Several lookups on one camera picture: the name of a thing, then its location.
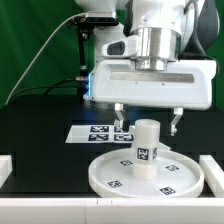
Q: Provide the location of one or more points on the white cross-shaped table base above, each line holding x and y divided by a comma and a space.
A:
160, 145

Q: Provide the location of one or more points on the white left rail block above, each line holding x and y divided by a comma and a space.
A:
5, 168

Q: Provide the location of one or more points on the white round table top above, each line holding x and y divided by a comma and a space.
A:
111, 175

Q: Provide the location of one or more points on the white sheet with markers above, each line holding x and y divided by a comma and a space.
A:
98, 134

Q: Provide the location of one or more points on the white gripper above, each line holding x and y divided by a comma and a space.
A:
184, 84

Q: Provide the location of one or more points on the black camera on stand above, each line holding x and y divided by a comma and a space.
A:
85, 24

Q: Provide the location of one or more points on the white rail block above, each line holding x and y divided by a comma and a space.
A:
214, 175
5, 168

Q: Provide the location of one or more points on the white right rail block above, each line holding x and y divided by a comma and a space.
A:
214, 175

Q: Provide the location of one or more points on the white front rail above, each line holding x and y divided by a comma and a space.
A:
111, 211

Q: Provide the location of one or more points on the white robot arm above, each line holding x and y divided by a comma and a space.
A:
150, 53

